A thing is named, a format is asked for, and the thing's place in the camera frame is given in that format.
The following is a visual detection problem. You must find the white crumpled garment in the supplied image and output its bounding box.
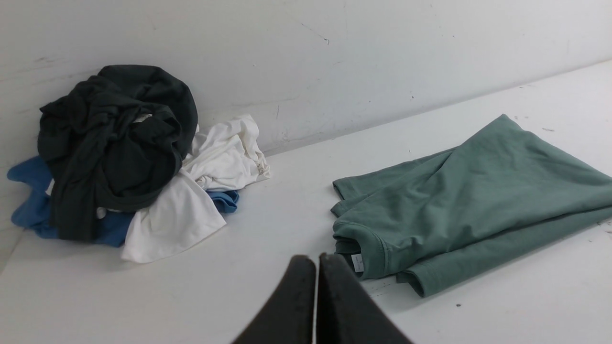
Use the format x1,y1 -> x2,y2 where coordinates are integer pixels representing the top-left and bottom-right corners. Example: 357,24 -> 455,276
121,115 -> 271,264

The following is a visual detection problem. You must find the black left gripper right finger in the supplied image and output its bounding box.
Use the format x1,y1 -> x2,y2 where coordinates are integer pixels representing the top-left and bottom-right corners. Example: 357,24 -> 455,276
316,253 -> 411,344

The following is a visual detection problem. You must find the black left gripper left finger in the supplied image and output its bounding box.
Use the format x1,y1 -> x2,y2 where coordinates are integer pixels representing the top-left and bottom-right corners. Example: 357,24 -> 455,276
234,255 -> 317,344

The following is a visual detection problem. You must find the dark green crumpled garment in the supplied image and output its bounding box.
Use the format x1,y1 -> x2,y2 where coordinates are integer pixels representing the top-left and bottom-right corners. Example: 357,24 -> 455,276
37,64 -> 198,243

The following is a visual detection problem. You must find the blue crumpled garment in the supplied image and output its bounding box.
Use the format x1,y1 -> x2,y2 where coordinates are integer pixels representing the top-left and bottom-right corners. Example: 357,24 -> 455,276
7,156 -> 239,247

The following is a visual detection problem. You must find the green long sleeve shirt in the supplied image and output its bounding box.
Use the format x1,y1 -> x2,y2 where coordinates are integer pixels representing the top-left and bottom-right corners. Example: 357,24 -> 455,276
331,115 -> 612,298

